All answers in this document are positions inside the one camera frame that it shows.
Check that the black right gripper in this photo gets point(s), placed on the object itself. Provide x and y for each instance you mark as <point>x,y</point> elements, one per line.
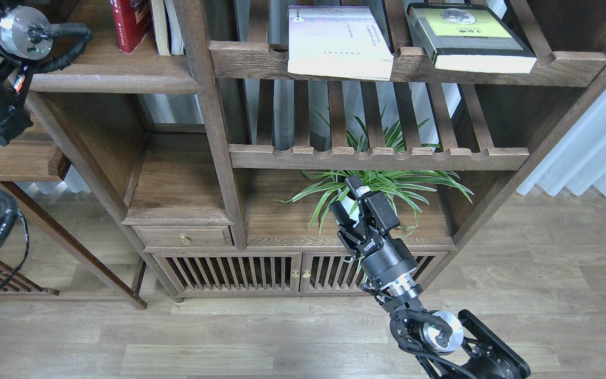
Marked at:
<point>386,262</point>

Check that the green black thick book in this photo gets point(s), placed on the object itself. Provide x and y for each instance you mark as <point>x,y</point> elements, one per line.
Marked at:
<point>469,38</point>

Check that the red paperback book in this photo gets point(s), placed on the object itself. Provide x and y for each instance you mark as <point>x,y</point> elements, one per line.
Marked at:
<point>133,19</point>

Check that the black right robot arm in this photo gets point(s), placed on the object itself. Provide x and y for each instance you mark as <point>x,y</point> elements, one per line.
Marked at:
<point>446,345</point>

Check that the wooden side shelf unit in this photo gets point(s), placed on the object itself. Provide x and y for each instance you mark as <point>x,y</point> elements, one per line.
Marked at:
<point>43,160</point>

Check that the green spider plant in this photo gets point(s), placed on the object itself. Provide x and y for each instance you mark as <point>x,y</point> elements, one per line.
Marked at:
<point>404,184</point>

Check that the dark wooden bookshelf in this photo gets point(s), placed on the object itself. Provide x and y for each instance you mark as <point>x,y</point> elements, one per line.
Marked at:
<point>207,143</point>

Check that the white paperback book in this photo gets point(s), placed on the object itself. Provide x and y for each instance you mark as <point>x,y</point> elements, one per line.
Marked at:
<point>337,41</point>

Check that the brass drawer knob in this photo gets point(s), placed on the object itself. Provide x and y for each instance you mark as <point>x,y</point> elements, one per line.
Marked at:
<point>184,239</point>

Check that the white pleated curtain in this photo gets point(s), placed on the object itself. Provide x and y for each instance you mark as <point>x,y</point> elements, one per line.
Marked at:
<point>578,162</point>

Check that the white upright book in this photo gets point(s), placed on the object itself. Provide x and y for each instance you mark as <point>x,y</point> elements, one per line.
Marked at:
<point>177,45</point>

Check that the beige upright book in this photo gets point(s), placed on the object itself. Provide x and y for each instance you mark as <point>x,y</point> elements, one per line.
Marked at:
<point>160,27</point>

